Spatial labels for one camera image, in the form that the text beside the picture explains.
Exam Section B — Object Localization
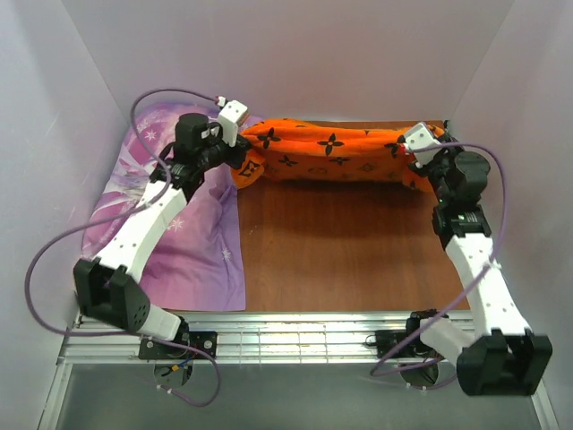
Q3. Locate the orange black patterned pillowcase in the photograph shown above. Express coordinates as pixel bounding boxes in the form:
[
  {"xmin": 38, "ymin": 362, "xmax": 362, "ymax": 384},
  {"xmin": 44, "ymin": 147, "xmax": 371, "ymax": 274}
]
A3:
[{"xmin": 231, "ymin": 118, "xmax": 432, "ymax": 193}]

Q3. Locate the purple cable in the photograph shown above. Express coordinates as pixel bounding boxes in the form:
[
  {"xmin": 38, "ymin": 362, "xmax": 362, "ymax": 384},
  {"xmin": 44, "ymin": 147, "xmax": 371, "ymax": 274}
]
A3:
[
  {"xmin": 369, "ymin": 142, "xmax": 510, "ymax": 392},
  {"xmin": 24, "ymin": 88, "xmax": 223, "ymax": 408}
]

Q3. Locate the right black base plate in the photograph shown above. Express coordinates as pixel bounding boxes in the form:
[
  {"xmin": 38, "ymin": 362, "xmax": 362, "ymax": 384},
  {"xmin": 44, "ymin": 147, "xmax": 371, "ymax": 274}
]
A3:
[{"xmin": 363, "ymin": 330, "xmax": 443, "ymax": 359}]

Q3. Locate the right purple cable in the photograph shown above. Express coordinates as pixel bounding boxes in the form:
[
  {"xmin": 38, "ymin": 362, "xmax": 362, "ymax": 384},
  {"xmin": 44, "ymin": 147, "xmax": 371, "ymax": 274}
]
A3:
[{"xmin": 369, "ymin": 142, "xmax": 510, "ymax": 392}]

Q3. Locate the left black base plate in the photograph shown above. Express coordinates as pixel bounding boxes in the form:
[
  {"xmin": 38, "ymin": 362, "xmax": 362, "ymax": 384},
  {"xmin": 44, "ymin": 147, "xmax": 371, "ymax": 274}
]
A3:
[{"xmin": 138, "ymin": 331, "xmax": 218, "ymax": 361}]

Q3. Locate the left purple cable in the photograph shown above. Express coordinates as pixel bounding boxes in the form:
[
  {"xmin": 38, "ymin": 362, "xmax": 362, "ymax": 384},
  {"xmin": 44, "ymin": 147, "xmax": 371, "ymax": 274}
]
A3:
[{"xmin": 24, "ymin": 88, "xmax": 223, "ymax": 408}]

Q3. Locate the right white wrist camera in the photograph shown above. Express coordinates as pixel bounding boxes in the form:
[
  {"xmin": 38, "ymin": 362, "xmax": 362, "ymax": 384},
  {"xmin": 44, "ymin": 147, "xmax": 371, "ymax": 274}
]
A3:
[{"xmin": 401, "ymin": 122, "xmax": 441, "ymax": 168}]

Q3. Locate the purple Elsa printed cloth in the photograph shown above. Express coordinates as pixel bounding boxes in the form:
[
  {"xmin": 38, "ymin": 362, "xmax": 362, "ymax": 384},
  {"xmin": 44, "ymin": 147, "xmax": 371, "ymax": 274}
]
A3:
[{"xmin": 81, "ymin": 102, "xmax": 246, "ymax": 312}]

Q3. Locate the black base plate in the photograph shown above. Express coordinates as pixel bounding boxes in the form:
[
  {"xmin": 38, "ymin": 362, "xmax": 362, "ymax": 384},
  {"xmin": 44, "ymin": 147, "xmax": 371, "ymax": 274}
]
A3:
[
  {"xmin": 138, "ymin": 331, "xmax": 218, "ymax": 361},
  {"xmin": 363, "ymin": 330, "xmax": 443, "ymax": 359}
]

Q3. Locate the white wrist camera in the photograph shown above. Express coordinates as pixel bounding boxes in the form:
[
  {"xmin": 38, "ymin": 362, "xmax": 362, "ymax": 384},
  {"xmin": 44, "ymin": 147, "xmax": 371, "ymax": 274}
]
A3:
[
  {"xmin": 215, "ymin": 96, "xmax": 249, "ymax": 148},
  {"xmin": 401, "ymin": 122, "xmax": 441, "ymax": 168}
]

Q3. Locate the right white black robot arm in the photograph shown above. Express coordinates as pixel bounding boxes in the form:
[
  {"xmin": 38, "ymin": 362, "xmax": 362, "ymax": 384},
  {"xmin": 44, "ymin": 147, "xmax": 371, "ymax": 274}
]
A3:
[{"xmin": 404, "ymin": 143, "xmax": 552, "ymax": 396}]

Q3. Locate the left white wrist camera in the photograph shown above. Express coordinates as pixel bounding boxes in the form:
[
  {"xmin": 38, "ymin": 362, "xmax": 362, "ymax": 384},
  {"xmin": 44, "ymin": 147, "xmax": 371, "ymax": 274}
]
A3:
[{"xmin": 215, "ymin": 96, "xmax": 249, "ymax": 148}]

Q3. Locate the aluminium rail frame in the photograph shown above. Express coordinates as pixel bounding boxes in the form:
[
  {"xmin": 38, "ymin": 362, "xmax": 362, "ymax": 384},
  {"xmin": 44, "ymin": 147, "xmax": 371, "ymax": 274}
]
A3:
[{"xmin": 39, "ymin": 312, "xmax": 558, "ymax": 429}]

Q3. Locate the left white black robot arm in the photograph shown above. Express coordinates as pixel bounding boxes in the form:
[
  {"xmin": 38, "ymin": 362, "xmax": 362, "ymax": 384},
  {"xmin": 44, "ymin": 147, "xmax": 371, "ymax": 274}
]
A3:
[{"xmin": 73, "ymin": 101, "xmax": 250, "ymax": 341}]

